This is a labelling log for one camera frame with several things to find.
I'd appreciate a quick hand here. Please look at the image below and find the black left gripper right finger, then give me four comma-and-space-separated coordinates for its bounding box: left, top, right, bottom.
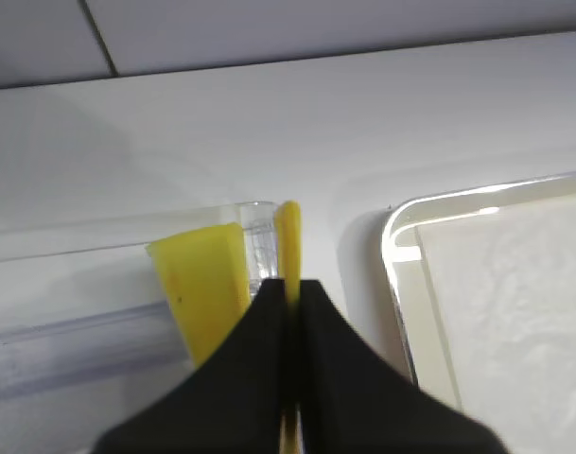
299, 280, 505, 453

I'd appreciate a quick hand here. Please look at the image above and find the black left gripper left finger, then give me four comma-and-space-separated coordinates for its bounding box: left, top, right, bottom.
93, 279, 286, 453

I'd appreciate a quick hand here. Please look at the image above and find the yellow cheese slice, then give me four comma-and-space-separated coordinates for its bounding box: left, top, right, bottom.
274, 201, 302, 453
147, 223, 251, 367

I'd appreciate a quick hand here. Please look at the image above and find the cream metal tray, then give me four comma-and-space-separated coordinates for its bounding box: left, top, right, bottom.
380, 169, 576, 454

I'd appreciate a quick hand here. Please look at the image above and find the clear acrylic left rack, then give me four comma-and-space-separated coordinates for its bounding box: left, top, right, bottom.
0, 201, 277, 403

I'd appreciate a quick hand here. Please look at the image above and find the white paper tray liner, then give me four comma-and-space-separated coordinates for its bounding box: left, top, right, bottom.
418, 196, 576, 453

